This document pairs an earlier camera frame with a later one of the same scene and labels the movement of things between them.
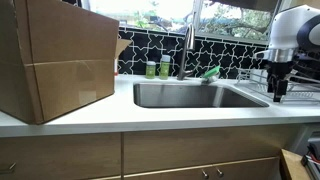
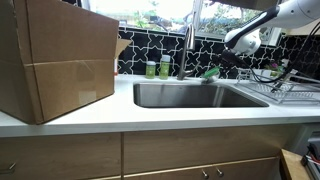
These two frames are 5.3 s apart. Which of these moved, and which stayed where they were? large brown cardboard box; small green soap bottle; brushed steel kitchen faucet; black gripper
Moved: black gripper
Stayed: large brown cardboard box; brushed steel kitchen faucet; small green soap bottle
